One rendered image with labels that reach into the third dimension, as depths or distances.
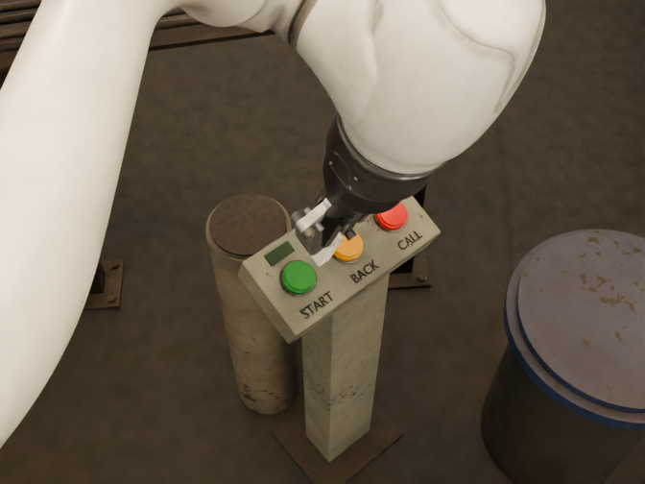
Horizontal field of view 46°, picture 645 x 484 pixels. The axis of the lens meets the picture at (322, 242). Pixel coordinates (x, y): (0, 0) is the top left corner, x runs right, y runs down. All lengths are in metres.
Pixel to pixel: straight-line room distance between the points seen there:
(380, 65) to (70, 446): 1.19
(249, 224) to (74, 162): 0.76
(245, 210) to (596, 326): 0.52
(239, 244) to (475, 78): 0.65
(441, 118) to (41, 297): 0.27
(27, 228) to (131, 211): 1.50
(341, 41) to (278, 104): 1.51
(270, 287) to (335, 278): 0.08
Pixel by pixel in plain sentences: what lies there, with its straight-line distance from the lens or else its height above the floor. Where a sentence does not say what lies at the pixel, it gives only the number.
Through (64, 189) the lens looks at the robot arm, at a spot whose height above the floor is 1.13.
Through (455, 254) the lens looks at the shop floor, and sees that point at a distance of 1.68.
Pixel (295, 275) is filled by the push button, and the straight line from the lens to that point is 0.89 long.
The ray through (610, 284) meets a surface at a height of 0.43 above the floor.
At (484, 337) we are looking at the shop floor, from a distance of 1.58.
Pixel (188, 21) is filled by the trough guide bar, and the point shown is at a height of 0.69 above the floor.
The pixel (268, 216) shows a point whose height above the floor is 0.52.
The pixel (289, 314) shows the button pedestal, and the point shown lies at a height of 0.59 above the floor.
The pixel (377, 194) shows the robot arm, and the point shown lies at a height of 0.92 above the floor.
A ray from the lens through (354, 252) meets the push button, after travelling 0.92.
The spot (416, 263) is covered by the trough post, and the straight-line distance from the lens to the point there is 1.65.
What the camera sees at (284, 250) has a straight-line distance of 0.91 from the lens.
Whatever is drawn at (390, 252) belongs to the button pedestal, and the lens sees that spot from 0.94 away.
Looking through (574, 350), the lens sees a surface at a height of 0.43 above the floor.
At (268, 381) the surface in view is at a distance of 1.35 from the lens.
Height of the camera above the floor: 1.35
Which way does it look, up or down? 54 degrees down
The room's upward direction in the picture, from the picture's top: straight up
